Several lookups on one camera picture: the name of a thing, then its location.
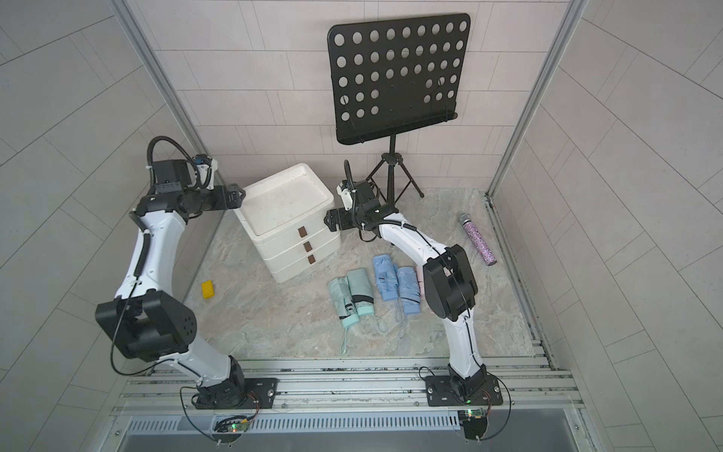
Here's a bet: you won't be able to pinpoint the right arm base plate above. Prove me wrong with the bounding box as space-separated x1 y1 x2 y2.
424 374 504 407

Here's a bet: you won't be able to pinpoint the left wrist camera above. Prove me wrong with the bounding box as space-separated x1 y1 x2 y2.
193 154 218 190

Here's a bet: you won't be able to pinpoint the aluminium rail frame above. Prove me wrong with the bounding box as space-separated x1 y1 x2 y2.
111 342 584 415

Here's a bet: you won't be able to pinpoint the right green circuit board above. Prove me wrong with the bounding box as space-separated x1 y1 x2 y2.
458 407 488 426

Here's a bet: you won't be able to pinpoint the white top drawer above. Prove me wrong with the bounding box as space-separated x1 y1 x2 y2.
236 199 338 257

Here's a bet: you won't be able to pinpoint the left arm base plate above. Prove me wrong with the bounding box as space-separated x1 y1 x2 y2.
191 378 279 410

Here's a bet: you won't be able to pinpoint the green circuit board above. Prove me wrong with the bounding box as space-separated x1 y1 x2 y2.
214 415 254 434
458 407 488 426

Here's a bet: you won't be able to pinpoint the left green circuit board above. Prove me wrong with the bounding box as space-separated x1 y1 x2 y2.
214 415 254 434

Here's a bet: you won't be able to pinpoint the black perforated music stand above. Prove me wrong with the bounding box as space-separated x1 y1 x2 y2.
327 13 472 203

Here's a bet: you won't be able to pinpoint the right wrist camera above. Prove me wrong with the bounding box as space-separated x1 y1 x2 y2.
337 180 357 211

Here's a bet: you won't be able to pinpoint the white bottom drawer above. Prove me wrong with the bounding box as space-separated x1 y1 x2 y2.
271 240 341 284

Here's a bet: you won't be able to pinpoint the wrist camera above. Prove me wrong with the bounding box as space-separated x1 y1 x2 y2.
193 154 218 190
337 180 357 211

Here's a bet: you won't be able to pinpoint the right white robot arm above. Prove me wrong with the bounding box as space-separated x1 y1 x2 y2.
324 161 504 406

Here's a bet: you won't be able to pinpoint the yellow small block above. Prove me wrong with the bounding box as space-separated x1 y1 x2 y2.
201 281 215 299

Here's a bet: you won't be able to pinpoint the purple glitter microphone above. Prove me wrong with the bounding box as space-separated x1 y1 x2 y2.
459 213 497 267

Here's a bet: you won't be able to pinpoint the white three-drawer cabinet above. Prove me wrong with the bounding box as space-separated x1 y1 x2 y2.
235 164 342 284

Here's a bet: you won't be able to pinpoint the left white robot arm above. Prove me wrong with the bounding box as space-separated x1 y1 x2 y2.
95 136 249 410

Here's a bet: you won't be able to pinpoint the light blue folded umbrella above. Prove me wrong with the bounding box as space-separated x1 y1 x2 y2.
372 254 399 301

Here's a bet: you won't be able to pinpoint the mint green folded umbrella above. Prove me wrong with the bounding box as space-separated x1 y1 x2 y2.
328 277 360 329

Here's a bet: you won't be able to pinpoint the white drawer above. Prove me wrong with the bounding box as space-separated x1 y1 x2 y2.
236 199 338 257
256 225 341 272
271 240 341 284

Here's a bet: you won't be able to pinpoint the white middle drawer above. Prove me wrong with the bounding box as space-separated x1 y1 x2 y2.
256 225 341 272

